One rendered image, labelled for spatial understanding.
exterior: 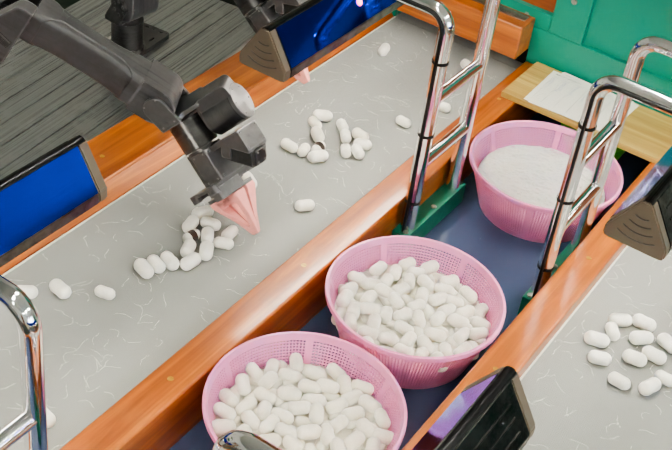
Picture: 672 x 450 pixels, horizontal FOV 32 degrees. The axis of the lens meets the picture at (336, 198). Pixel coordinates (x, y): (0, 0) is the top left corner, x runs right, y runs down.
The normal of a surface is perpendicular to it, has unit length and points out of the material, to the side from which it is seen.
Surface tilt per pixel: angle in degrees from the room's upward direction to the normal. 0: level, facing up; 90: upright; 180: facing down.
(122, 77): 81
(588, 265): 0
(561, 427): 0
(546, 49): 90
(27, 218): 58
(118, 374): 0
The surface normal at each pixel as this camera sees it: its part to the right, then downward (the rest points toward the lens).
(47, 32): 0.11, 0.65
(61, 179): 0.76, -0.07
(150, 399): 0.11, -0.79
